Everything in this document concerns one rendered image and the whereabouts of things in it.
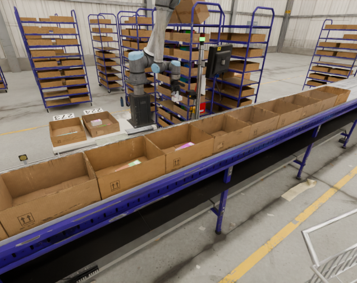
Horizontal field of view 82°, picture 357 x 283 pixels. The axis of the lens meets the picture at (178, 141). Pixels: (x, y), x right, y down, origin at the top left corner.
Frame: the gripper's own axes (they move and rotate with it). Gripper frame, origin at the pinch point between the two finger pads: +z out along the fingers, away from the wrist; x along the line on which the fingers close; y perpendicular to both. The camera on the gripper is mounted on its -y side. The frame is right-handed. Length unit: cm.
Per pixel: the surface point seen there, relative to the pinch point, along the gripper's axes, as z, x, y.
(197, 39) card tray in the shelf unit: -53, -44, -59
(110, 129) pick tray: 25, -14, 70
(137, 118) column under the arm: 20.7, -15.7, 40.1
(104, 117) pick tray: 26, -52, 66
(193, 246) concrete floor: 105, 91, 42
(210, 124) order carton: 7, 60, 6
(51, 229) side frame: 13, 95, 131
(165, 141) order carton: 9, 60, 51
